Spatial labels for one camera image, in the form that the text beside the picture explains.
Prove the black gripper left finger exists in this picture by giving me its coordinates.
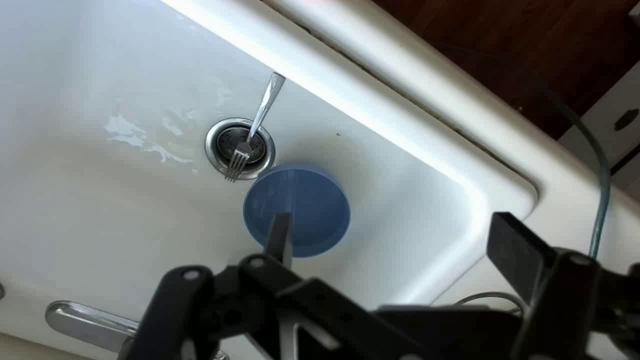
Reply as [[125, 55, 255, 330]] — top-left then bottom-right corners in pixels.
[[122, 210, 428, 360]]

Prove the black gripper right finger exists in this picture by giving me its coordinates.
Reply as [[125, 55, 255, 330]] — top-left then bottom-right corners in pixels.
[[487, 210, 640, 360]]

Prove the silver fork with flared handle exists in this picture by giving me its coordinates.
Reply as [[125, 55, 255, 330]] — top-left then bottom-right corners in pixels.
[[223, 71, 288, 182]]

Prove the chrome faucet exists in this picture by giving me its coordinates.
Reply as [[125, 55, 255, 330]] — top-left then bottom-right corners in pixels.
[[44, 298, 143, 356]]

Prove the white kitchen sink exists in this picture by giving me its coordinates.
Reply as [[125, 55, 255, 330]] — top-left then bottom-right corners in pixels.
[[0, 0, 640, 360]]

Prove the blue plastic bowl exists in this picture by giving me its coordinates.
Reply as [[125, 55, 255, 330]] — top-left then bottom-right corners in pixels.
[[240, 164, 355, 261]]

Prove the round steel sink drain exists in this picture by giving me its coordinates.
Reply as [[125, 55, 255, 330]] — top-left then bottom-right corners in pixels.
[[204, 117, 278, 182]]

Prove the white plate with slot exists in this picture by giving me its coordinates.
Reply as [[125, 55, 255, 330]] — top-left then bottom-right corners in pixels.
[[558, 60, 640, 177]]

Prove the thin grey robot cable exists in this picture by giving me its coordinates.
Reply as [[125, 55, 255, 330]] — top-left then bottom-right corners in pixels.
[[454, 291, 529, 316]]

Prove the thin greenish robot cable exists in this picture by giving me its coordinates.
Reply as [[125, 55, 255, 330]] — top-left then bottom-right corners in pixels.
[[542, 83, 615, 258]]

